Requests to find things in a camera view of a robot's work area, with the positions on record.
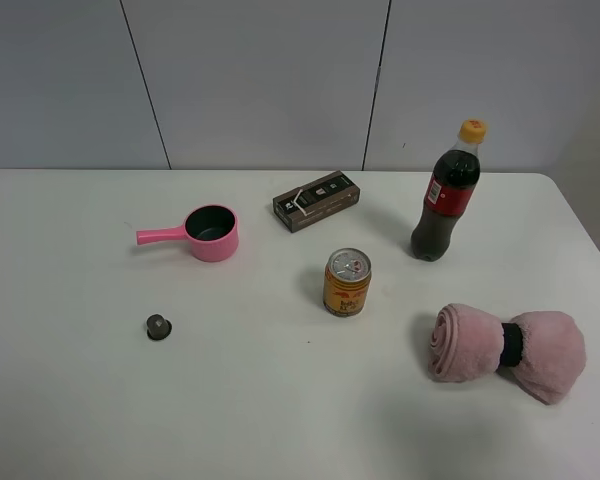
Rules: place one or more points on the brown coffee capsule box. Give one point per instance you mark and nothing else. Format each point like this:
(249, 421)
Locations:
(304, 206)

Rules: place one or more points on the gold drink can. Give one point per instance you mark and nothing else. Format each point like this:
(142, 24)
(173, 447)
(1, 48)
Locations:
(347, 277)

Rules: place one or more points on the pink toy saucepan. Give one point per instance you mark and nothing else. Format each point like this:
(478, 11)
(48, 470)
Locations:
(211, 232)

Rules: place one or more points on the cola bottle yellow cap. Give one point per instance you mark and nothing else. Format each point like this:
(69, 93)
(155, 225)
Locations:
(451, 185)

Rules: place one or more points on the dark coffee capsule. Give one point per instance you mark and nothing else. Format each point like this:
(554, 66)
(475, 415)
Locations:
(157, 327)

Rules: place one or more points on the rolled pink towel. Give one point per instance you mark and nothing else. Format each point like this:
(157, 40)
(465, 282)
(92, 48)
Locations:
(544, 350)

